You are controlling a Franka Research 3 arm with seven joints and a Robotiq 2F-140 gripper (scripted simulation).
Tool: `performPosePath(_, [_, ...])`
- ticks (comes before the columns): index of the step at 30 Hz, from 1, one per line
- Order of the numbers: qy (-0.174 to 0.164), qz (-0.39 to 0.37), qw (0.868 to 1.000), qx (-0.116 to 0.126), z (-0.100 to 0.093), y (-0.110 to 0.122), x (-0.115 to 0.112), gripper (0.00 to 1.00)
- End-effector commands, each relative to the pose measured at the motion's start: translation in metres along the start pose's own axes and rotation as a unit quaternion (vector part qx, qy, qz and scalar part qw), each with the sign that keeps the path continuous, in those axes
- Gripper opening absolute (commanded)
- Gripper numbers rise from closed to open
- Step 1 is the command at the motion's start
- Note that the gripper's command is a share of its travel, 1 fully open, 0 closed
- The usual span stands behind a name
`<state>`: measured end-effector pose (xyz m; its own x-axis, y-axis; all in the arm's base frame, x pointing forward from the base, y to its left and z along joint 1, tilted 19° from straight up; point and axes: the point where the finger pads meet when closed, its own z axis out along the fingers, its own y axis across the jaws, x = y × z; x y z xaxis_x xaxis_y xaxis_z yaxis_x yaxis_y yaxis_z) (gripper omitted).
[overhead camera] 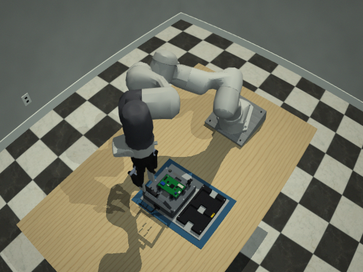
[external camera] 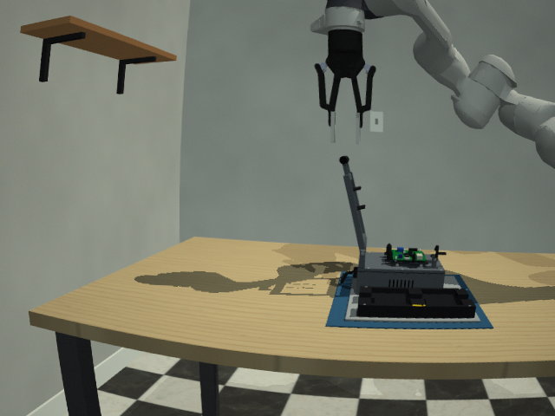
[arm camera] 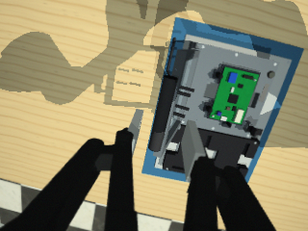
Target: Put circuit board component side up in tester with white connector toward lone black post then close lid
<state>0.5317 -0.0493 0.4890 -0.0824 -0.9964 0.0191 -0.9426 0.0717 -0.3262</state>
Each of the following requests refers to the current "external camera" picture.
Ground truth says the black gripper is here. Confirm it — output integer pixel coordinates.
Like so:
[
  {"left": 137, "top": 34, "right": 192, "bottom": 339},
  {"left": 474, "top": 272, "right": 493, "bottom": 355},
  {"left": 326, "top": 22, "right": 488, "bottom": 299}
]
[{"left": 315, "top": 29, "right": 376, "bottom": 144}]

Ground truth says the green circuit board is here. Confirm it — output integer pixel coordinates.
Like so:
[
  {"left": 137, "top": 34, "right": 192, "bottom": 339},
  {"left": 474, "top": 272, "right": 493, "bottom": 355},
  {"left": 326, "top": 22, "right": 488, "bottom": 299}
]
[{"left": 392, "top": 247, "right": 427, "bottom": 261}]

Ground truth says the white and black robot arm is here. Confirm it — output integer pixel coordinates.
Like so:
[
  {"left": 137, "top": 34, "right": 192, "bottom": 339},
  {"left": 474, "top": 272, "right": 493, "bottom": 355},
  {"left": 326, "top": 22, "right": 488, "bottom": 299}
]
[{"left": 310, "top": 0, "right": 555, "bottom": 169}]

